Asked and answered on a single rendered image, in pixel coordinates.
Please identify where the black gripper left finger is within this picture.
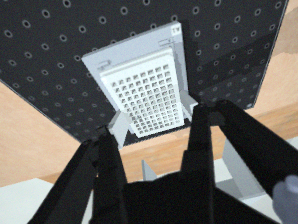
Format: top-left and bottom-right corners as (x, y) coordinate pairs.
(27, 109), (129, 224)

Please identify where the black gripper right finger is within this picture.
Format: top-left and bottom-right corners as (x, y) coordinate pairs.
(167, 89), (298, 224)

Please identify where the white well plate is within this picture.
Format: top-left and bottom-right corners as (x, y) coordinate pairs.
(99, 47), (184, 138)

